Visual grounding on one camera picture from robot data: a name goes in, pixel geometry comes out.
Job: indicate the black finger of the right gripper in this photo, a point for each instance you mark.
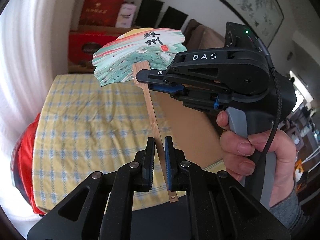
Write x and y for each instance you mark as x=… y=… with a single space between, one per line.
x=156 y=76

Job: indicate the brown cardboard box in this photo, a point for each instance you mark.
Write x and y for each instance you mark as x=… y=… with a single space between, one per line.
x=193 y=133

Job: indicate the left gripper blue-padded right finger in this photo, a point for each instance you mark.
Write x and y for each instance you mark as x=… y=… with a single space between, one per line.
x=171 y=162

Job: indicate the red chocolate gift box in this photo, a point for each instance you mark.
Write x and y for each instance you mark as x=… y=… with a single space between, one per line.
x=83 y=44

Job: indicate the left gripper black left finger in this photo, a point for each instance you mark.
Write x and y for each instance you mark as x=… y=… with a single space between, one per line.
x=148 y=164

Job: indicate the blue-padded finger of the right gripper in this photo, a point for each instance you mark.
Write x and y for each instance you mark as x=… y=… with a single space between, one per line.
x=166 y=88

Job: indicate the black speaker left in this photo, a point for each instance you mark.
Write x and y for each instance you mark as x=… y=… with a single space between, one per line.
x=148 y=13

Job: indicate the yellow blue plaid cloth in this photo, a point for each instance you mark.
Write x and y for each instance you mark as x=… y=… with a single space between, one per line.
x=75 y=136

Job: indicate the white curtain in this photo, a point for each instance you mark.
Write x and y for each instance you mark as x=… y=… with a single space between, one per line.
x=34 y=36

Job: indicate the painted paper hand fan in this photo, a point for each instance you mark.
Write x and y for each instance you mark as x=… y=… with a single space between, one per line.
x=138 y=114

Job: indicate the framed ink painting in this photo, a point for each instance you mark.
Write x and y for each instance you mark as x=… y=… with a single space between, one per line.
x=264 y=17

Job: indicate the beige sofa cushion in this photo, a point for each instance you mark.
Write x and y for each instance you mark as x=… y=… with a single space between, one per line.
x=198 y=36

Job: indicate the black speaker right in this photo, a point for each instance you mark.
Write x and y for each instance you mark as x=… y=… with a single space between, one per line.
x=173 y=19

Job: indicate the dark red gift bag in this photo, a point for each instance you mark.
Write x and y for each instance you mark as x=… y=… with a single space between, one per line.
x=100 y=12

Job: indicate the black speaker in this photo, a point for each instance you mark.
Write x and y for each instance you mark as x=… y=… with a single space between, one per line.
x=173 y=19
x=148 y=13

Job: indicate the person's right hand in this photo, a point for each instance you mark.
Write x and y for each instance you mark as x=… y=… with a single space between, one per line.
x=238 y=149

